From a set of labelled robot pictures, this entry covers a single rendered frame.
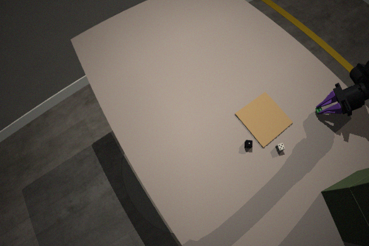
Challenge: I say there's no tan mat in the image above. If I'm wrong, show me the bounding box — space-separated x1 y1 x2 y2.
235 92 293 148

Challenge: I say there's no black die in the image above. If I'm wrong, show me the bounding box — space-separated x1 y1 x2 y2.
244 140 253 148

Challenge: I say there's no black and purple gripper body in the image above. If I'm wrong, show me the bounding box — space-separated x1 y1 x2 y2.
333 83 366 116

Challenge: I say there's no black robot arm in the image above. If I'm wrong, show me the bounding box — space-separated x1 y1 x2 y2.
349 61 369 111

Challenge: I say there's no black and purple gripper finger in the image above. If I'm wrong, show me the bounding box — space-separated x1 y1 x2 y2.
319 103 342 114
316 91 337 108

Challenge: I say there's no green die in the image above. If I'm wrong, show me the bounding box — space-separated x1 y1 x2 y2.
315 107 322 115

